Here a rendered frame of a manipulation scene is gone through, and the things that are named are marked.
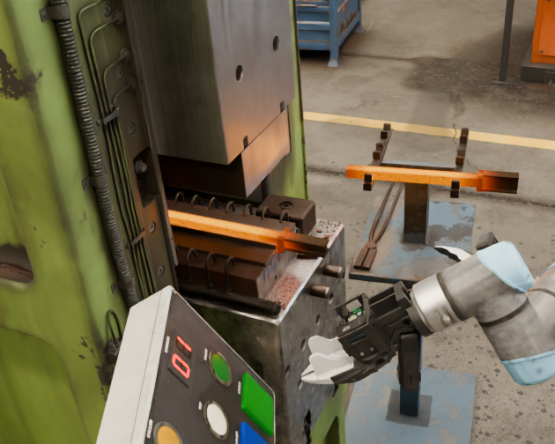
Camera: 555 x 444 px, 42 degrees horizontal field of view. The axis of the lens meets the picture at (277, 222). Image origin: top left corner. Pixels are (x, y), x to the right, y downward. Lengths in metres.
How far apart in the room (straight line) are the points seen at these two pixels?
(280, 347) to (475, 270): 0.59
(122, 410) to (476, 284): 0.49
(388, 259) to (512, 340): 0.95
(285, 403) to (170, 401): 0.66
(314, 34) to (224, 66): 4.00
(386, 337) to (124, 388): 0.37
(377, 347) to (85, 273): 0.48
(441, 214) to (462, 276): 1.13
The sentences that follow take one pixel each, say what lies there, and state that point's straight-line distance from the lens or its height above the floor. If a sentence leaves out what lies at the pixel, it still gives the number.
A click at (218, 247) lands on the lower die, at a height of 0.99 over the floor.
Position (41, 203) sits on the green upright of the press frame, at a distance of 1.14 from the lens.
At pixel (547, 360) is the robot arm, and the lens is 1.04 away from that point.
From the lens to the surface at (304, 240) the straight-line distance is 1.48.
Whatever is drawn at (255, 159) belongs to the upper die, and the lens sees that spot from 1.34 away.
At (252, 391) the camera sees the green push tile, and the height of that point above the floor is 1.03.
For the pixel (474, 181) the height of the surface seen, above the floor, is 0.97.
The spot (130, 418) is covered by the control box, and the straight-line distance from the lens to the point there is 0.92.
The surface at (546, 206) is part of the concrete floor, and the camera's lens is 3.57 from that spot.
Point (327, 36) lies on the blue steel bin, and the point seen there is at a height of 0.20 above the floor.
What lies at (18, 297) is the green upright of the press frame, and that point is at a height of 1.10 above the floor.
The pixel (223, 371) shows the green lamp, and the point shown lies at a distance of 1.10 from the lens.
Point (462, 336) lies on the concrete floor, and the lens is 2.77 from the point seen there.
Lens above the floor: 1.85
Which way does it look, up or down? 33 degrees down
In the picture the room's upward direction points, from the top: 5 degrees counter-clockwise
